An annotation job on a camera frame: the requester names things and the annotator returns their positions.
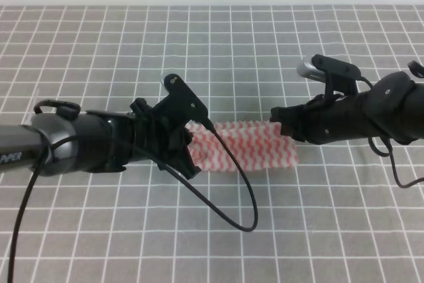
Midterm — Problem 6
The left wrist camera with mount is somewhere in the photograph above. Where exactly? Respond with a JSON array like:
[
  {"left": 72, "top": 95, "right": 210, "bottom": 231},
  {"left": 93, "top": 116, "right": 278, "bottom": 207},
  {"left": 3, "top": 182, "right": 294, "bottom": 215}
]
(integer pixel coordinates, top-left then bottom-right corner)
[{"left": 154, "top": 74, "right": 209, "bottom": 125}]

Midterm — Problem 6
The grey checked tablecloth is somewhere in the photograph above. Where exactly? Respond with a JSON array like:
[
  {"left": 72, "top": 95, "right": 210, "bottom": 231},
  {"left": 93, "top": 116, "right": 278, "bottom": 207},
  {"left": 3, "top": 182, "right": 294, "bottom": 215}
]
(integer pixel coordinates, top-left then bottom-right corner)
[{"left": 1, "top": 5, "right": 423, "bottom": 282}]

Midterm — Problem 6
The pink white wavy towel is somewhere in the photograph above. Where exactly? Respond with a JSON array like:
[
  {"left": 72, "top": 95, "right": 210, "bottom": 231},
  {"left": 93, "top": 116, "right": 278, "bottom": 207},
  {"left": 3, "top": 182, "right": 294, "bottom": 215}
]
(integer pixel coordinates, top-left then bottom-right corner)
[{"left": 186, "top": 121, "right": 299, "bottom": 172}]

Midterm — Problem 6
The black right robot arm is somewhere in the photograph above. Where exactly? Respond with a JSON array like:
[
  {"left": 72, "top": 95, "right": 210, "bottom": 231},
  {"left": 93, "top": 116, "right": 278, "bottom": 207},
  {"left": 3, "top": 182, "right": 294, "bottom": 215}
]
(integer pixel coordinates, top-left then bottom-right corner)
[{"left": 270, "top": 54, "right": 423, "bottom": 144}]

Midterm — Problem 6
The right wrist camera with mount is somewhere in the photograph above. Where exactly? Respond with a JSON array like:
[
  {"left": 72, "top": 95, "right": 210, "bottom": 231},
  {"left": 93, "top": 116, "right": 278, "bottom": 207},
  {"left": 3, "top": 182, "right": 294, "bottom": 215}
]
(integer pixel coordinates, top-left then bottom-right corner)
[{"left": 296, "top": 54, "right": 362, "bottom": 96}]

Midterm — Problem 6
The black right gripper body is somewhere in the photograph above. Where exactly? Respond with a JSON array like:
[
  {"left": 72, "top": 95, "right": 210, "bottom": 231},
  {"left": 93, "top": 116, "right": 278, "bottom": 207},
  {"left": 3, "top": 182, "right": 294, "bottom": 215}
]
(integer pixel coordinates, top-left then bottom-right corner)
[{"left": 281, "top": 94, "right": 329, "bottom": 144}]

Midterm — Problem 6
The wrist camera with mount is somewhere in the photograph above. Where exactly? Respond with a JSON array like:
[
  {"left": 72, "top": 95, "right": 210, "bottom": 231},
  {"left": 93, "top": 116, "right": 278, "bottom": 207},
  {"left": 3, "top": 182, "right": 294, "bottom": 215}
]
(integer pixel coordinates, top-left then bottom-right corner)
[
  {"left": 154, "top": 74, "right": 209, "bottom": 125},
  {"left": 296, "top": 54, "right": 362, "bottom": 96}
]

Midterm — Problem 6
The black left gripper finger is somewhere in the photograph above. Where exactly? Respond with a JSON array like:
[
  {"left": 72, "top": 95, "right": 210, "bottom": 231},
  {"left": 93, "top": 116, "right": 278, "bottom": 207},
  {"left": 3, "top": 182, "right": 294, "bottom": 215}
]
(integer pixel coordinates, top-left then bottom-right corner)
[
  {"left": 180, "top": 129, "right": 193, "bottom": 147},
  {"left": 166, "top": 150, "right": 199, "bottom": 180}
]

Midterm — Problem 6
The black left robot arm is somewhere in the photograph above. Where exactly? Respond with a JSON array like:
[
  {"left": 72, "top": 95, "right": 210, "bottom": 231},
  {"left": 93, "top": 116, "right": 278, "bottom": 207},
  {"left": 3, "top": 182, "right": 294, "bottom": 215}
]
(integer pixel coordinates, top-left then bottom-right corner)
[{"left": 1, "top": 98, "right": 200, "bottom": 180}]

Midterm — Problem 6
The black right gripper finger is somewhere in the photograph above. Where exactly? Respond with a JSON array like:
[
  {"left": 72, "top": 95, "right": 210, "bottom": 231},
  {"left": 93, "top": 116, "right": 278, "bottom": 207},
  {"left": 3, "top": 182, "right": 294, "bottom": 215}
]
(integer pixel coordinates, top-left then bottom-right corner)
[
  {"left": 280, "top": 125, "right": 301, "bottom": 142},
  {"left": 270, "top": 106, "right": 298, "bottom": 124}
]

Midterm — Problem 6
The black left camera cable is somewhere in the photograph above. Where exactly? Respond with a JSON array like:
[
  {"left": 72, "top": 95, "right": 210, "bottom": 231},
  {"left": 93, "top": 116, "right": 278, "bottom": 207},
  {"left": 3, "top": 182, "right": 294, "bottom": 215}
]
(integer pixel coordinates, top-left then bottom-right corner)
[{"left": 0, "top": 117, "right": 259, "bottom": 283}]

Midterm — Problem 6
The black camera cable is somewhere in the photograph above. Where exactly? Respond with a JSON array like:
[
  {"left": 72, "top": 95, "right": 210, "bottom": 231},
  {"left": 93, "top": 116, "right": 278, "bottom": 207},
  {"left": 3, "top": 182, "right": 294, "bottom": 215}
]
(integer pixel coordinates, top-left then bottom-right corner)
[
  {"left": 359, "top": 76, "right": 424, "bottom": 189},
  {"left": 0, "top": 117, "right": 259, "bottom": 283}
]

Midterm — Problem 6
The black right camera cable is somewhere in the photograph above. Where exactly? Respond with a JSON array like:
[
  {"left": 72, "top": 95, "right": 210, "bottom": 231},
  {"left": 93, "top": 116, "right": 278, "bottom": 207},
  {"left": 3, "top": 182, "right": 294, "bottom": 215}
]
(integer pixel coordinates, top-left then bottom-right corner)
[{"left": 359, "top": 76, "right": 424, "bottom": 189}]

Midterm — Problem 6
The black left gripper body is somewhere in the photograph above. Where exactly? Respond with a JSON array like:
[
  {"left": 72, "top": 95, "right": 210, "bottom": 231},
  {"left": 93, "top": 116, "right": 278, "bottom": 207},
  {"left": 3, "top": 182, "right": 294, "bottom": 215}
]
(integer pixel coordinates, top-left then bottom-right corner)
[{"left": 131, "top": 98, "right": 188, "bottom": 170}]

